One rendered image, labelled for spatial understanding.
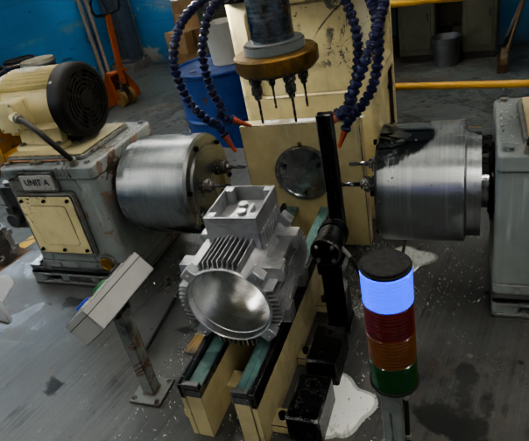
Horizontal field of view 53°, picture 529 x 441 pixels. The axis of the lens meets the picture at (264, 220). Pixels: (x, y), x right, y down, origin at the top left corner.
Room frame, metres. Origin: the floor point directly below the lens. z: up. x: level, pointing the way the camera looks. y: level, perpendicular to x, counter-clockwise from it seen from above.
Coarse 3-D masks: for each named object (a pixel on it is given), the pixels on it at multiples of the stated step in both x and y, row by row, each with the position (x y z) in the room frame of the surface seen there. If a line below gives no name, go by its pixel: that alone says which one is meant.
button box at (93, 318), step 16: (128, 272) 0.81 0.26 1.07; (144, 272) 0.82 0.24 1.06; (112, 288) 0.76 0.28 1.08; (128, 288) 0.78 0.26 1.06; (96, 304) 0.72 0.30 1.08; (112, 304) 0.73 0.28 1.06; (80, 320) 0.71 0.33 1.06; (96, 320) 0.70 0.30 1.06; (80, 336) 0.71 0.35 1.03; (96, 336) 0.70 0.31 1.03
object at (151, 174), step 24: (144, 144) 1.22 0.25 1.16; (168, 144) 1.19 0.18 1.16; (192, 144) 1.16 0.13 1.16; (216, 144) 1.26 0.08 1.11; (120, 168) 1.20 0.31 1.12; (144, 168) 1.15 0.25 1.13; (168, 168) 1.12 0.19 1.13; (192, 168) 1.13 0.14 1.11; (216, 168) 1.21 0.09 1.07; (120, 192) 1.17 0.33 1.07; (144, 192) 1.13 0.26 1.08; (168, 192) 1.10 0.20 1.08; (192, 192) 1.09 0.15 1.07; (216, 192) 1.20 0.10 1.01; (144, 216) 1.13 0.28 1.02; (168, 216) 1.10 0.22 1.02; (192, 216) 1.08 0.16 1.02
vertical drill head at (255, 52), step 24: (264, 0) 1.09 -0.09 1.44; (288, 0) 1.12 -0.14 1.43; (264, 24) 1.09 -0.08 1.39; (288, 24) 1.10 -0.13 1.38; (264, 48) 1.08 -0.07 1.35; (288, 48) 1.07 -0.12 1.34; (312, 48) 1.08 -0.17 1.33; (240, 72) 1.10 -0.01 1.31; (264, 72) 1.05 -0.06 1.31; (288, 72) 1.05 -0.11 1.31
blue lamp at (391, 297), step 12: (360, 276) 0.48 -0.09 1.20; (408, 276) 0.46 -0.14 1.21; (372, 288) 0.46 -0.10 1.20; (384, 288) 0.45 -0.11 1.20; (396, 288) 0.45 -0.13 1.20; (408, 288) 0.46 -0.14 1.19; (372, 300) 0.46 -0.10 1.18; (384, 300) 0.46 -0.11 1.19; (396, 300) 0.45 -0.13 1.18; (408, 300) 0.46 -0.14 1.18; (384, 312) 0.46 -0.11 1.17; (396, 312) 0.45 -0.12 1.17
